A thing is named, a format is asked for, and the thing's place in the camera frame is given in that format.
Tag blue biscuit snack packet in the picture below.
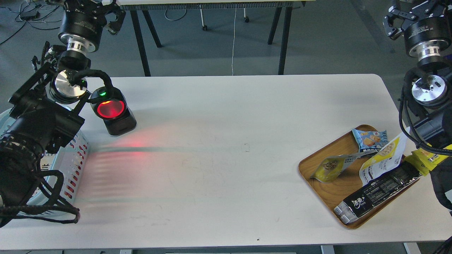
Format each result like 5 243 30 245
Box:
352 129 389 155

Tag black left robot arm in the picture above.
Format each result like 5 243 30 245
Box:
1 0 132 226

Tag long black snack package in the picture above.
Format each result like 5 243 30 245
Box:
333 162 422 224

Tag yellow green snack pouch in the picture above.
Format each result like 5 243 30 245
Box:
310 151 373 183

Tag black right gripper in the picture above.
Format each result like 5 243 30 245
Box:
383 0 451 59

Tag black barcode scanner red window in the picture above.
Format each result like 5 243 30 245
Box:
91 87 137 136

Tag black leg background table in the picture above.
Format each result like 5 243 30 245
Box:
117 0 308 77

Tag yellow white snack pouch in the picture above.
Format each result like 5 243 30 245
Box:
359 132 408 186

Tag light blue plastic basket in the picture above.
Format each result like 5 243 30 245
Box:
0 108 89 218

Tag white hanging cable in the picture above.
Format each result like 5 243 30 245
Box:
231 7 237 76

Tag black floor cables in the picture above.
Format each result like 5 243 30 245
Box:
0 0 66 46

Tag wooden tray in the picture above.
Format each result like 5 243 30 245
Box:
298 125 421 229

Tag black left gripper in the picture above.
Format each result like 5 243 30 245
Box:
58 0 126 53

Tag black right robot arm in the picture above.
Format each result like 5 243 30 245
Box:
383 0 451 210

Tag yellow cartoon snack packet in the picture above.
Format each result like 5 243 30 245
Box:
404 148 451 176

